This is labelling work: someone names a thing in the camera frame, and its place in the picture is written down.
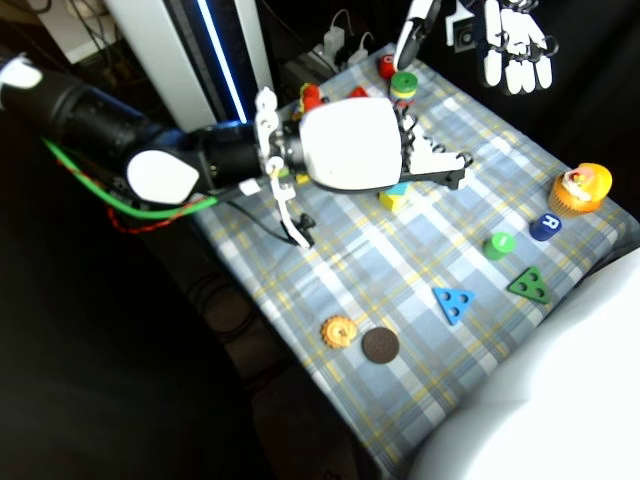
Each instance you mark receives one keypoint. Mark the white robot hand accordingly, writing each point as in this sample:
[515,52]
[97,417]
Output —
[350,145]
[517,45]

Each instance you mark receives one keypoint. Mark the teal cube block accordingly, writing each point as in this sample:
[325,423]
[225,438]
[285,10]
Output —
[400,189]

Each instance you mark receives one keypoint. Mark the red triangle block with holes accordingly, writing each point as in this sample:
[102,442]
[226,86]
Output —
[358,93]

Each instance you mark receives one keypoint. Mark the yellow triangle block with holes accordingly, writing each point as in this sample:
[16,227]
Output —
[302,178]

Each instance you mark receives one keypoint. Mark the strawberry cupcake toy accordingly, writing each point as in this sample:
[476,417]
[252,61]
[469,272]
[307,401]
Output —
[311,95]

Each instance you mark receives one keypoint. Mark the yellow cube block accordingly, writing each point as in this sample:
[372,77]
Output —
[390,201]

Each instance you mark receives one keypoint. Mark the red cylinder block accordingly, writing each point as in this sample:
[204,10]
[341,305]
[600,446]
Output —
[386,70]

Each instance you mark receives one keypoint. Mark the white power adapter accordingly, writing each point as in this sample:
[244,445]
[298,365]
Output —
[336,42]
[360,55]

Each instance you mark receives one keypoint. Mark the blue plaid tablecloth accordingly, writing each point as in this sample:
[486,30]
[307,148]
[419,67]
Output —
[400,260]

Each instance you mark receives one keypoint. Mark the peach cupcake toy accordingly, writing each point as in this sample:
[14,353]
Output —
[575,197]

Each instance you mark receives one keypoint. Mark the blue triangle block with holes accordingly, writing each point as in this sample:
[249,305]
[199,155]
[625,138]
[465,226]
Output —
[440,293]

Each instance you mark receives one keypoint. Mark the green cylinder block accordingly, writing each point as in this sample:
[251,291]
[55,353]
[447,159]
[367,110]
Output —
[497,247]

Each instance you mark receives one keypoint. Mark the blue cylinder block with letter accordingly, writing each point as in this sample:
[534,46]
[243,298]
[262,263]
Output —
[542,230]

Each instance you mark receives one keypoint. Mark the tan round biscuit toy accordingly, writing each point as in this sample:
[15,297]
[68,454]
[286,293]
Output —
[332,335]

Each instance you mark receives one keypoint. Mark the chocolate sandwich cookie toy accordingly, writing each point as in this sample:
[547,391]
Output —
[380,345]

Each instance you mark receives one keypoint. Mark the white robot torso column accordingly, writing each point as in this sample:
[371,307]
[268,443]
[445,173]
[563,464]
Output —
[150,50]

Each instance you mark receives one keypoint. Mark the green triangle block with holes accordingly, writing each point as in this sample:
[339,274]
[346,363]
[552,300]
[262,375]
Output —
[531,296]

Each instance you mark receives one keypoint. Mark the white box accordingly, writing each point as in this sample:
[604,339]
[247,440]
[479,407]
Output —
[75,35]

